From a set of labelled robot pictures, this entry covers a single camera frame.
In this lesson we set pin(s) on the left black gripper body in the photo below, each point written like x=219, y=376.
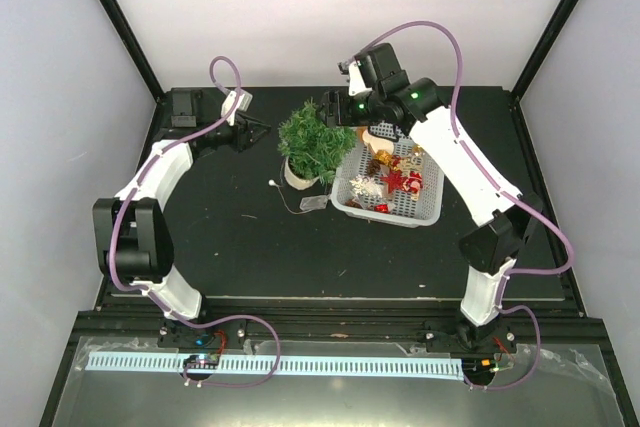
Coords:
x=239, y=141

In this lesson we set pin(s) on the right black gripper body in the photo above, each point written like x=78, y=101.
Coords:
x=358, y=115

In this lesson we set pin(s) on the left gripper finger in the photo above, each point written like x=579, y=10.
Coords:
x=252, y=123
x=257, y=132

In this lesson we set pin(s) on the small green christmas tree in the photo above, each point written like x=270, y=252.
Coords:
x=312, y=151

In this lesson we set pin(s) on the white plastic basket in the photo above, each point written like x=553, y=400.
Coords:
x=406, y=211

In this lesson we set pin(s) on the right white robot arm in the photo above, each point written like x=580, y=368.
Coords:
x=379, y=90

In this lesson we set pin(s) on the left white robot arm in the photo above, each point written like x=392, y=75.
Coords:
x=134, y=246

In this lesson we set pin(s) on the white mushroom ornament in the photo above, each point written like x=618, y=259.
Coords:
x=373, y=142

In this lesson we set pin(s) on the gold bell ornament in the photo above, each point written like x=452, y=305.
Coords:
x=386, y=158

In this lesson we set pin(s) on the brown pine cone ornament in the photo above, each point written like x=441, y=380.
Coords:
x=373, y=168

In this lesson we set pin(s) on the white snowflake ornament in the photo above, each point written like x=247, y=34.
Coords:
x=365, y=186

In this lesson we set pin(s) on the red star ornament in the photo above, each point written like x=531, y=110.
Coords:
x=394, y=181

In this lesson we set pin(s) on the clear light battery box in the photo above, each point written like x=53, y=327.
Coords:
x=313, y=203

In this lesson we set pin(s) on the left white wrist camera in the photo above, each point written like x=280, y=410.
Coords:
x=235, y=102

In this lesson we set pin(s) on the white cable duct strip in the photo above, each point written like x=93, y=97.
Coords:
x=264, y=365

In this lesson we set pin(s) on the black left frame post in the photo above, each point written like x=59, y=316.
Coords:
x=128, y=38

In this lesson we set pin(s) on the black frame post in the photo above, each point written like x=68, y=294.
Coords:
x=128, y=38
x=546, y=41

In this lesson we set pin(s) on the black right frame post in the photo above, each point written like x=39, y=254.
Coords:
x=546, y=41

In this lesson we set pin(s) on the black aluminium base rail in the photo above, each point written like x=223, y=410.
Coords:
x=559, y=322

